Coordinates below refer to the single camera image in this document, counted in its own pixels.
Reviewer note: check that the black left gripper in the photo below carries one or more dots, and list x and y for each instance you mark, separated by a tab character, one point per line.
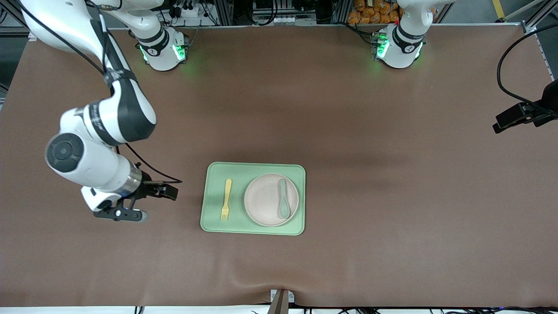
550	101

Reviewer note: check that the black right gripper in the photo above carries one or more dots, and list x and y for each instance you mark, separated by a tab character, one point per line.
147	189

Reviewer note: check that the yellow plastic fork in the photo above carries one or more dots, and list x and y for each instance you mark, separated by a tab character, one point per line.
227	192

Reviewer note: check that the cream round plate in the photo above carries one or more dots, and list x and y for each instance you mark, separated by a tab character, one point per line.
263	200

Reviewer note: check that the teal plastic spoon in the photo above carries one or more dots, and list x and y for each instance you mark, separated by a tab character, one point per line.
284	211

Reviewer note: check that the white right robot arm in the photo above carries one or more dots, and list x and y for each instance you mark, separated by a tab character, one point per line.
96	165

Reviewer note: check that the mint green rectangular tray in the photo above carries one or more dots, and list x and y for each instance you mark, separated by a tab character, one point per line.
213	174

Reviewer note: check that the brown table cover mat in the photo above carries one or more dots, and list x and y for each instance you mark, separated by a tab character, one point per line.
392	196

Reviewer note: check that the metal table edge clamp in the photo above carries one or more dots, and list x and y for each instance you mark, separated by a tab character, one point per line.
280	301

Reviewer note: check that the orange packaged items pile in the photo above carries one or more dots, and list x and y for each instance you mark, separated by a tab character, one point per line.
370	15

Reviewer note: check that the white power strip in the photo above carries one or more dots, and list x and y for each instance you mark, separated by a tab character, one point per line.
187	13

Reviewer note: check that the white terminal block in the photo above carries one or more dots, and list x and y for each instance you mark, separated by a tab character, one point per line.
272	20

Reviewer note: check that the aluminium frame profile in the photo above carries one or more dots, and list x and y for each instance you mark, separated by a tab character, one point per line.
529	29
13	30

